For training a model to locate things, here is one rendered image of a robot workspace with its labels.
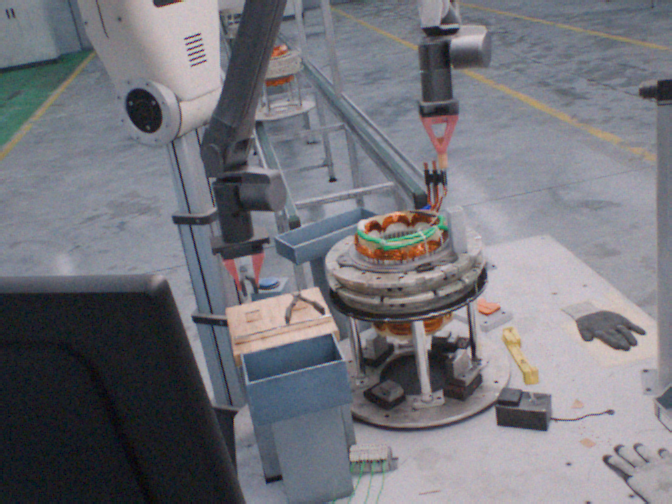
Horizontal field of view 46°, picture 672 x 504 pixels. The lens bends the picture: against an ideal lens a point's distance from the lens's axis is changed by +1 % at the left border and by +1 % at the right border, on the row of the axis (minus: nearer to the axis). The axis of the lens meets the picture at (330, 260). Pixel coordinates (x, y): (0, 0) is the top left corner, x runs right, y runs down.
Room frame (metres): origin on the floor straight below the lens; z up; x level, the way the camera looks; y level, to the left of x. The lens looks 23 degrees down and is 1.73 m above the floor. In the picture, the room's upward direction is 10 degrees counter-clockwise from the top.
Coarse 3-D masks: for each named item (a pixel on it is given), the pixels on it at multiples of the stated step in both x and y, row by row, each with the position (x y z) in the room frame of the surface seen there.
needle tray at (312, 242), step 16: (320, 224) 1.84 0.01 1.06; (336, 224) 1.85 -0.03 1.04; (352, 224) 1.87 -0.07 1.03; (288, 240) 1.79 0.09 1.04; (304, 240) 1.81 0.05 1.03; (320, 240) 1.72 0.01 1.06; (336, 240) 1.73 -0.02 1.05; (288, 256) 1.72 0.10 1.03; (304, 256) 1.70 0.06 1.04; (320, 256) 1.72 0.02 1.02; (320, 272) 1.76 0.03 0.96; (320, 288) 1.77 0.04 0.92; (336, 320) 1.73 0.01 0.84
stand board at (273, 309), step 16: (256, 304) 1.42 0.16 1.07; (272, 304) 1.41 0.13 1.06; (288, 304) 1.40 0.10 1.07; (240, 320) 1.36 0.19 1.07; (256, 320) 1.35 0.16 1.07; (272, 320) 1.34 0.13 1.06; (272, 336) 1.28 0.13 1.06; (288, 336) 1.27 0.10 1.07; (304, 336) 1.26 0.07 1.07; (336, 336) 1.26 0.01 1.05; (240, 352) 1.24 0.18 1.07
